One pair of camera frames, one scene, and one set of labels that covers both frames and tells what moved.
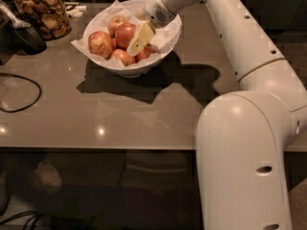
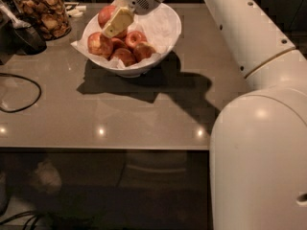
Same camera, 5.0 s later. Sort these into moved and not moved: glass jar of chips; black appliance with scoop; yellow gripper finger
Moved: yellow gripper finger
Not moved: glass jar of chips; black appliance with scoop
